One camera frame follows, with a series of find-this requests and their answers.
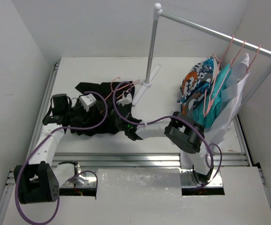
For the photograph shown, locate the black shirt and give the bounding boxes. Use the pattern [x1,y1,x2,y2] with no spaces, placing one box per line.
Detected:
[71,81,138,138]

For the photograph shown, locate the pink wire hanger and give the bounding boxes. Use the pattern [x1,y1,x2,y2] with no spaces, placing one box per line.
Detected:
[105,77,140,100]
[245,45,261,76]
[203,35,234,117]
[211,40,246,106]

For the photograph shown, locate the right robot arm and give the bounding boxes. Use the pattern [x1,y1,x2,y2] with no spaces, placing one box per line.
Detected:
[110,105,214,186]

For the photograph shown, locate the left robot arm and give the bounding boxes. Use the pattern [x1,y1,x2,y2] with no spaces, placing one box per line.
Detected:
[14,94,89,204]

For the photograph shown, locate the teal shirt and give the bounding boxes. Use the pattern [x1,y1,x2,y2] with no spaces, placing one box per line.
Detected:
[191,62,233,128]

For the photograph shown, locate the colourful patterned shirt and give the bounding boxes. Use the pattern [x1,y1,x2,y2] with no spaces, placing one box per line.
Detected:
[177,56,220,115]

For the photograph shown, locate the white shirt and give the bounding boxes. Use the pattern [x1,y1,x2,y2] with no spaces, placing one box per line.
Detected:
[180,52,251,169]

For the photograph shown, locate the white clothes rack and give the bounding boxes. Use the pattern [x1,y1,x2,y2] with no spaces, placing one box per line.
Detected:
[132,3,271,110]

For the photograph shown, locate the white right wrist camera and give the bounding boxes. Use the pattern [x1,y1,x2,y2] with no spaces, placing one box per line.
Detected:
[116,91,133,106]

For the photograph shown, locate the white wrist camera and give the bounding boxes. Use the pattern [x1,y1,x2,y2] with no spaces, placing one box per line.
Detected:
[78,94,97,112]
[116,91,133,106]

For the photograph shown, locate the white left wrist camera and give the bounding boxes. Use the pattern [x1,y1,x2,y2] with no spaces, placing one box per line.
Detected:
[78,94,97,112]

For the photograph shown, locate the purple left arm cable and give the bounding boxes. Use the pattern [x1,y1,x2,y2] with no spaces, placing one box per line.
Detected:
[15,90,108,223]

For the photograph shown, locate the aluminium rail frame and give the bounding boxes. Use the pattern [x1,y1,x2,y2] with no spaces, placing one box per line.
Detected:
[0,57,271,225]

